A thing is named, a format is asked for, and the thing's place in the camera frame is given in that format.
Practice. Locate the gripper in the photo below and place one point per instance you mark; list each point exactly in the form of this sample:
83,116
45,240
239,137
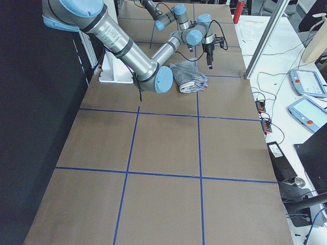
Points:
190,47
207,48

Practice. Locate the blue white striped shirt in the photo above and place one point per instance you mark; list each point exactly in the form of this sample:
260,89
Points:
188,77

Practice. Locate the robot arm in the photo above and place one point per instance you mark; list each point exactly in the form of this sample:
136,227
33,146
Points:
177,14
149,74

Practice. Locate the clear plastic bag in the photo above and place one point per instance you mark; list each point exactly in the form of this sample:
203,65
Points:
251,30

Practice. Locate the red cylinder tube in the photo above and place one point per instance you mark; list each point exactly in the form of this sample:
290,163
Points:
238,11

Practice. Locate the orange black terminal strip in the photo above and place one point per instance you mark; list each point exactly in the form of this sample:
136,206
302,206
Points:
266,121

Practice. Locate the upper teach pendant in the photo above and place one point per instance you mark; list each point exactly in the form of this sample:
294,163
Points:
307,82

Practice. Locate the teach pendant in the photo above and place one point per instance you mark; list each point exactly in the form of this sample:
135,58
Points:
307,82
308,113

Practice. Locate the wooden chair back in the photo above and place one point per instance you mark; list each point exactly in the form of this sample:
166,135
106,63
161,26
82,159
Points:
318,44

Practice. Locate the lower teach pendant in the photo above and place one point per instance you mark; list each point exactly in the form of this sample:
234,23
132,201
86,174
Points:
308,113

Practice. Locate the black box device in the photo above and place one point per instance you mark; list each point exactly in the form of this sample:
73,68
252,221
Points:
281,166

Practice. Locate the black monitor stand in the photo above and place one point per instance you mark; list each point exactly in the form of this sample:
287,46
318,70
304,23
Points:
303,205

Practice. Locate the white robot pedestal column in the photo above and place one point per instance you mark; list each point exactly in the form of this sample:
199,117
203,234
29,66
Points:
113,70

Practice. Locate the aluminium frame post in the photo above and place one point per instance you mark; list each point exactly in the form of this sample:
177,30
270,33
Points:
271,25

